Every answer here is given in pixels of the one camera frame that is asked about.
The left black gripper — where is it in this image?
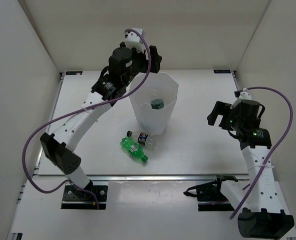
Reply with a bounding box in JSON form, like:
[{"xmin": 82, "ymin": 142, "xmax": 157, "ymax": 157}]
[{"xmin": 122, "ymin": 45, "xmax": 161, "ymax": 86}]

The clear bottle dark green label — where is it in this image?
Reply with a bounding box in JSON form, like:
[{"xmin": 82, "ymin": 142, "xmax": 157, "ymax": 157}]
[{"xmin": 150, "ymin": 89, "xmax": 164, "ymax": 110}]

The clear bottle blue Pepsi label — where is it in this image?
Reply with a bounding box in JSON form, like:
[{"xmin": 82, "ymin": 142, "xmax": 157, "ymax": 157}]
[{"xmin": 126, "ymin": 131, "xmax": 156, "ymax": 150}]

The green plastic soda bottle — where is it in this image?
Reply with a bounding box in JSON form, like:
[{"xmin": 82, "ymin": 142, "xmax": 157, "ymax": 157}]
[{"xmin": 120, "ymin": 136, "xmax": 148, "ymax": 163}]

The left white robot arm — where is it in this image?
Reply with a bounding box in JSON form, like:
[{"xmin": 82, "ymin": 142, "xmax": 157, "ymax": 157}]
[{"xmin": 39, "ymin": 70, "xmax": 238, "ymax": 200}]

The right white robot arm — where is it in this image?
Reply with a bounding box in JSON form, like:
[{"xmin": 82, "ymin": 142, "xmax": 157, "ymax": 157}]
[{"xmin": 207, "ymin": 99, "xmax": 294, "ymax": 240}]

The white translucent plastic bin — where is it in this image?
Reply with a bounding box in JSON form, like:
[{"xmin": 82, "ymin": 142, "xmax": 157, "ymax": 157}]
[{"xmin": 130, "ymin": 72, "xmax": 179, "ymax": 135}]

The right black corner label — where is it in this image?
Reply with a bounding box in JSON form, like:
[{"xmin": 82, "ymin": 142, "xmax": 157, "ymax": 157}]
[{"xmin": 213, "ymin": 69, "xmax": 231, "ymax": 74}]

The black corner label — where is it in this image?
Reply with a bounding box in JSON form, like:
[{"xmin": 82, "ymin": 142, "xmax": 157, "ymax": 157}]
[
  {"xmin": 65, "ymin": 71, "xmax": 83, "ymax": 76},
  {"xmin": 213, "ymin": 69, "xmax": 231, "ymax": 74}
]

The left black corner label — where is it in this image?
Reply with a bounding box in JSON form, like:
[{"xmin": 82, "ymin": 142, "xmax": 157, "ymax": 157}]
[{"xmin": 65, "ymin": 71, "xmax": 83, "ymax": 76}]

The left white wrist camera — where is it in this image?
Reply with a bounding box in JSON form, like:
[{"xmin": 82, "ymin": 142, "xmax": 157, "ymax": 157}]
[{"xmin": 124, "ymin": 31, "xmax": 145, "ymax": 53}]

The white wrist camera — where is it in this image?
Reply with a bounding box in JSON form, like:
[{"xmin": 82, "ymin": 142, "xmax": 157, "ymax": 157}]
[
  {"xmin": 124, "ymin": 31, "xmax": 145, "ymax": 53},
  {"xmin": 231, "ymin": 91, "xmax": 252, "ymax": 109}
]

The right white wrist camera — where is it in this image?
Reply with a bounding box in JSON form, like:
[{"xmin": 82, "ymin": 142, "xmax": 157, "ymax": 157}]
[{"xmin": 231, "ymin": 91, "xmax": 252, "ymax": 109}]

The right aluminium side rail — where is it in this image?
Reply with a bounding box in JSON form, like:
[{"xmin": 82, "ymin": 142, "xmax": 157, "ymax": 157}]
[{"xmin": 232, "ymin": 70, "xmax": 240, "ymax": 92}]

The aluminium side rail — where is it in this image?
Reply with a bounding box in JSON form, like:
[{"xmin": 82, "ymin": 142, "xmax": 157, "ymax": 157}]
[
  {"xmin": 232, "ymin": 70, "xmax": 240, "ymax": 92},
  {"xmin": 30, "ymin": 71, "xmax": 66, "ymax": 175}
]

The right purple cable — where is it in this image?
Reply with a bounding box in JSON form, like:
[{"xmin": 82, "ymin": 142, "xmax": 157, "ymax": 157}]
[{"xmin": 229, "ymin": 86, "xmax": 294, "ymax": 220}]

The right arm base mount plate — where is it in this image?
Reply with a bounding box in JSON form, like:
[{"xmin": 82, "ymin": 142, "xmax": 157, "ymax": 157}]
[{"xmin": 183, "ymin": 175, "xmax": 238, "ymax": 212}]

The left aluminium side rail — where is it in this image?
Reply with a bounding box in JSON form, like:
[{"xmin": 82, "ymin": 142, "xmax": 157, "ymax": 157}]
[{"xmin": 30, "ymin": 71, "xmax": 66, "ymax": 175}]

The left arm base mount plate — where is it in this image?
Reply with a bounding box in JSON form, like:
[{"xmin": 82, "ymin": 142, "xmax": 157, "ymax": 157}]
[{"xmin": 61, "ymin": 184, "xmax": 108, "ymax": 210}]

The aluminium table edge rail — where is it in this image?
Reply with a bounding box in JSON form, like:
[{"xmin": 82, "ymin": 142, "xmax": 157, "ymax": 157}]
[{"xmin": 32, "ymin": 173, "xmax": 248, "ymax": 183}]

